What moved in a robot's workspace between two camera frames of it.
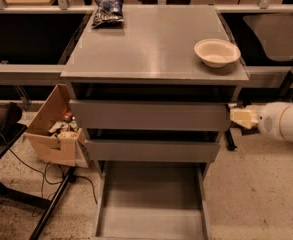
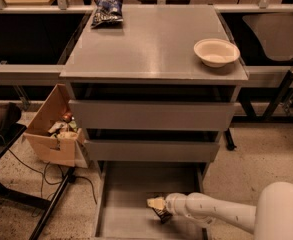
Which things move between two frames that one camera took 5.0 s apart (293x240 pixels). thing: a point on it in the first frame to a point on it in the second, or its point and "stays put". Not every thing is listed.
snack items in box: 66,128 stays put
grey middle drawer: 115,150 stays put
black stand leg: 229,140 stays put
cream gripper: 269,120 to 175,203
